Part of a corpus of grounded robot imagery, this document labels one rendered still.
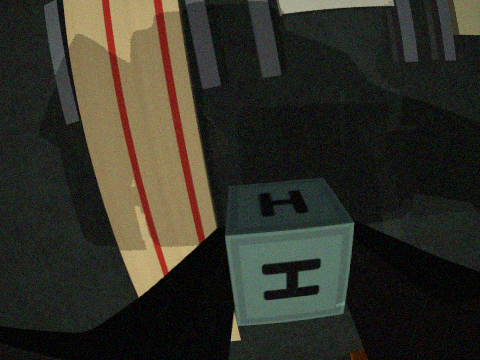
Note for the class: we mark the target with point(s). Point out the teal cube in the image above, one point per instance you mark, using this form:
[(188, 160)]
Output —
[(289, 249)]

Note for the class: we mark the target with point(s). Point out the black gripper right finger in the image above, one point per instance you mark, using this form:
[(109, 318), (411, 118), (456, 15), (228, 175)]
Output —
[(408, 304)]

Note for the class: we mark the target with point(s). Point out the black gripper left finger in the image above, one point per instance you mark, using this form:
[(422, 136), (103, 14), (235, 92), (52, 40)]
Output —
[(187, 315)]

